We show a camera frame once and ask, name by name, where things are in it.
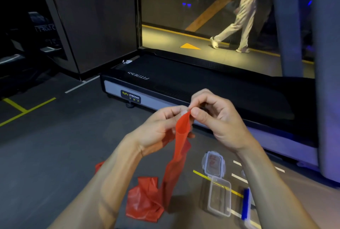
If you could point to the large glass window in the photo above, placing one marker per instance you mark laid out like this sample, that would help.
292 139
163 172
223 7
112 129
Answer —
170 11

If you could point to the clear plastic container lid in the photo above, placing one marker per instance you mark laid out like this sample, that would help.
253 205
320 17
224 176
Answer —
213 163

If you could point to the black treadmill deck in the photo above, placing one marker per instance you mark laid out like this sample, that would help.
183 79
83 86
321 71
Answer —
212 88

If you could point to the small white paper scrap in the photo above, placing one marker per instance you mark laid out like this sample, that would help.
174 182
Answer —
127 62

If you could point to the person's left hand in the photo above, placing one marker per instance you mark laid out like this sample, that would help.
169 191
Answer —
155 130

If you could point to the red elastic resistance band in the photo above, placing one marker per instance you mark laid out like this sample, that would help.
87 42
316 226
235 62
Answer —
148 199

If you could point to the person's left thumb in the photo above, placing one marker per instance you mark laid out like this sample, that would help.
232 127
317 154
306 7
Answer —
174 111

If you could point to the person's right forearm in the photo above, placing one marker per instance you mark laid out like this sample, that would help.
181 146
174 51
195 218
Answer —
268 191

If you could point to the person's right thumb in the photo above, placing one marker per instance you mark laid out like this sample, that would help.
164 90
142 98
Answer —
201 120

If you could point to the dark grey wall panel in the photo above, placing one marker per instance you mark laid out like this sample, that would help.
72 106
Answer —
101 19

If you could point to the person's left forearm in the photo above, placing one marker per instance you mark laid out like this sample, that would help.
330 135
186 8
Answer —
106 183

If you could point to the grey treadmill upright post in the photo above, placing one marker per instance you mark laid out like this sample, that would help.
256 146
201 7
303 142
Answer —
288 24
328 77

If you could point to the person's right hand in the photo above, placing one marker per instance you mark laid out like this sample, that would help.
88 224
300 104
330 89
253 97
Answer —
225 122

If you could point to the clear plastic container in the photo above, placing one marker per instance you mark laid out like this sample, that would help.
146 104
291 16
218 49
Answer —
219 197

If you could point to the white sandal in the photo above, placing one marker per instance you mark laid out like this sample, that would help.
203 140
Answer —
242 50
214 43

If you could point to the dark gym machine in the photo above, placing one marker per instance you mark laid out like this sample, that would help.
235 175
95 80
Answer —
31 40

